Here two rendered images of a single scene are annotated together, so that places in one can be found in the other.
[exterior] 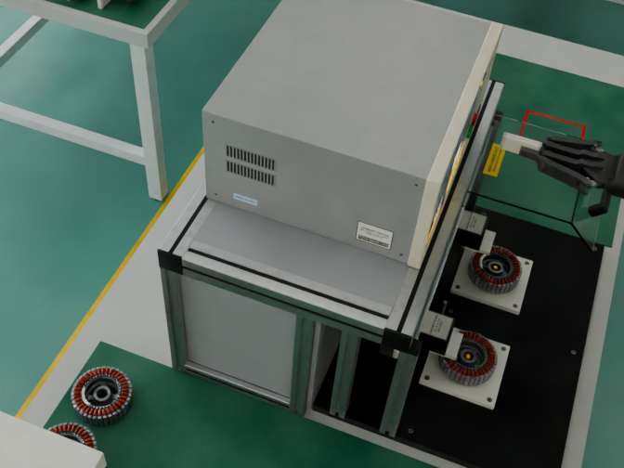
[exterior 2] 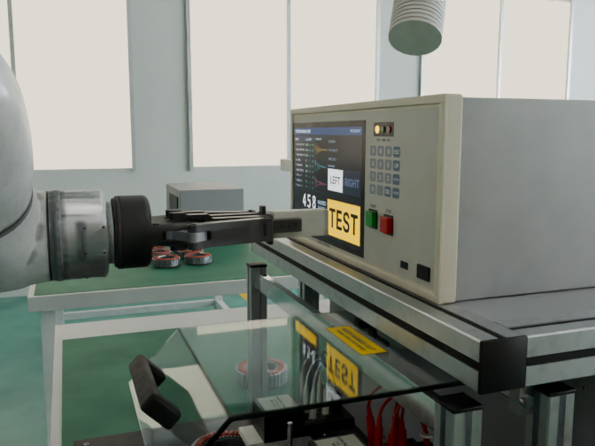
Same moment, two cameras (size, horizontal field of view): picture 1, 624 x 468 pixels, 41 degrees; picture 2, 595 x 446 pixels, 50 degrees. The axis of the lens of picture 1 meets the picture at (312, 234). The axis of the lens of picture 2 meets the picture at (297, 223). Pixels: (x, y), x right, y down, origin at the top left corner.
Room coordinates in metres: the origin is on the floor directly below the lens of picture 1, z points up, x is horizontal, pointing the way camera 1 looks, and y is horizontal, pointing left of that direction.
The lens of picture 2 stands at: (1.69, -0.79, 1.28)
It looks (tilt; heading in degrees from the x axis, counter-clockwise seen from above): 8 degrees down; 143
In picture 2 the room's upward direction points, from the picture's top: straight up
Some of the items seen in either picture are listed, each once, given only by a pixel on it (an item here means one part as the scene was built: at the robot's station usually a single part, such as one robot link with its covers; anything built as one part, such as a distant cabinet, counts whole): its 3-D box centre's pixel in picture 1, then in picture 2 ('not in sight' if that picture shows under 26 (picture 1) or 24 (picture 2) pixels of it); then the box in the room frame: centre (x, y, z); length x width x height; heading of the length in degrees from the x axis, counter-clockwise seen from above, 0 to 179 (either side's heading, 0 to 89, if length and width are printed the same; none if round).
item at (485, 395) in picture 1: (465, 364); not in sight; (0.91, -0.33, 0.78); 0.15 x 0.15 x 0.01; 73
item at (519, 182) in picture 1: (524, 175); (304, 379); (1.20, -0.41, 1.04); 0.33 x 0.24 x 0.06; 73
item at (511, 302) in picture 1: (492, 276); not in sight; (1.15, -0.40, 0.78); 0.15 x 0.15 x 0.01; 73
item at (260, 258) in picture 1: (348, 165); (465, 267); (1.12, -0.06, 1.09); 0.68 x 0.44 x 0.05; 163
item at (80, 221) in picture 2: not in sight; (81, 234); (1.06, -0.58, 1.18); 0.09 x 0.06 x 0.09; 163
